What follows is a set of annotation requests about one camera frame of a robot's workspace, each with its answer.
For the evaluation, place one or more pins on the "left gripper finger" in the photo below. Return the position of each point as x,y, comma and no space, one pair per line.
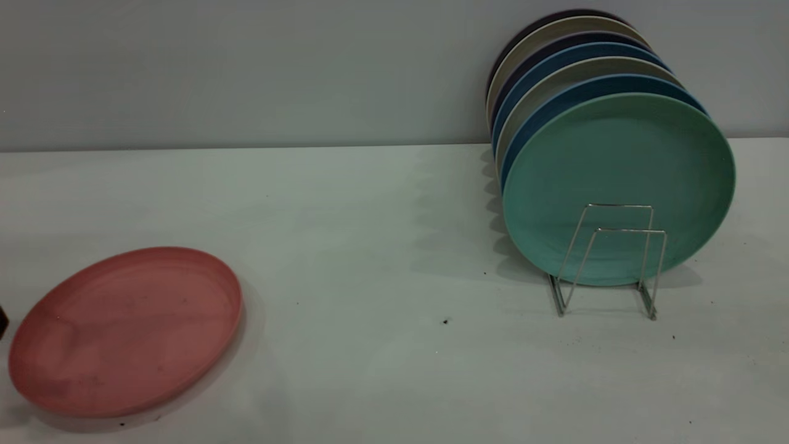
3,322

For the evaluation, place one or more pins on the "pink round plate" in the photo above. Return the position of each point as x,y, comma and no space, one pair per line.
123,333

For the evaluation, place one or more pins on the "blue round plate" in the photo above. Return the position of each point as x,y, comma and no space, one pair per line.
592,49
592,83

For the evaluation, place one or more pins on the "green round plate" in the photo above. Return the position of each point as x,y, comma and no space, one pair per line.
616,154

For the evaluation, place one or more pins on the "cream round plate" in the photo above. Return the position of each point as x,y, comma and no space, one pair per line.
592,23
592,65

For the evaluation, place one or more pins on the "dark navy round plate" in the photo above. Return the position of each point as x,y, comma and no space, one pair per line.
592,37

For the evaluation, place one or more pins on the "dark purple round plate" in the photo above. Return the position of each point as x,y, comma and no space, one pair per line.
585,12

